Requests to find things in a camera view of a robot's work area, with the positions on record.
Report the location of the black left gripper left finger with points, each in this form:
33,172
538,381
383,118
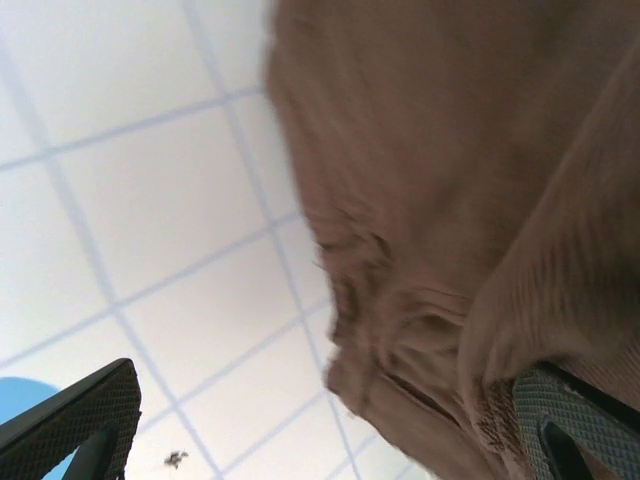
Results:
95,410

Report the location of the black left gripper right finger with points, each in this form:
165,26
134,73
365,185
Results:
575,420

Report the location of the brown long pants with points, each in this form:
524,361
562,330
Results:
440,175

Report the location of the blue disc dolphin sticker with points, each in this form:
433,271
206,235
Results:
22,397

